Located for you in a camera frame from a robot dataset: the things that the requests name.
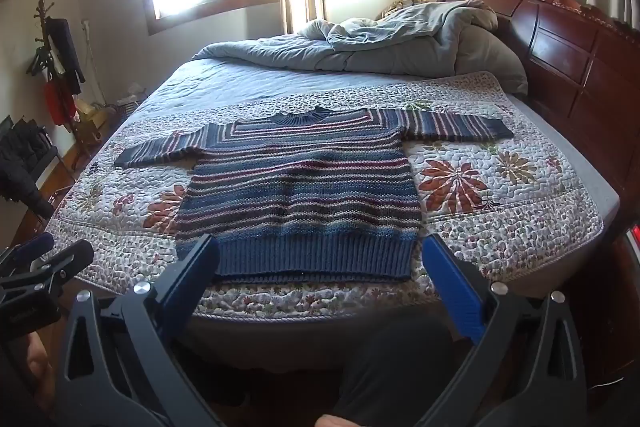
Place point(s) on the person's leg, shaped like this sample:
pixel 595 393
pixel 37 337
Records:
pixel 395 367

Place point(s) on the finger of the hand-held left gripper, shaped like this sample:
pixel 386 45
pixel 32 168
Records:
pixel 67 262
pixel 35 247

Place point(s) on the blue striped knit sweater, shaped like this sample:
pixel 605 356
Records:
pixel 300 187

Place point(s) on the black jacket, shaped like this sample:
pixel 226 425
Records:
pixel 20 167

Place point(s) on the red hanging garment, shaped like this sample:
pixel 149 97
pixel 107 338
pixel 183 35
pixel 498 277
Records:
pixel 57 102

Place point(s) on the bed with blue sheet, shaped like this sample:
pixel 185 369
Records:
pixel 250 82

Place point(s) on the black hanging garment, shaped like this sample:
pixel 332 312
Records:
pixel 65 52

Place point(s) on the yellow box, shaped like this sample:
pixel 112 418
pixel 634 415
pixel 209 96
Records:
pixel 90 116

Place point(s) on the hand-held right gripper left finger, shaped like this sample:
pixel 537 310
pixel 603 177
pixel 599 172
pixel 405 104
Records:
pixel 192 269

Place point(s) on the wooden coat rack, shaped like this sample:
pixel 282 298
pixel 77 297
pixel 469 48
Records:
pixel 41 14

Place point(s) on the wooden headboard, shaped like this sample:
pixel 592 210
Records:
pixel 575 72

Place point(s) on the person's left hand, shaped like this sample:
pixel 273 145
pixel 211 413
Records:
pixel 39 364

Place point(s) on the floral quilted blanket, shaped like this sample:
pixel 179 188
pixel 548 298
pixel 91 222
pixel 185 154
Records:
pixel 500 207

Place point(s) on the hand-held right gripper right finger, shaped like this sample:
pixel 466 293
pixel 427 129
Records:
pixel 452 287

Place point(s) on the grey pillow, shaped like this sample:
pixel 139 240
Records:
pixel 390 42
pixel 487 54

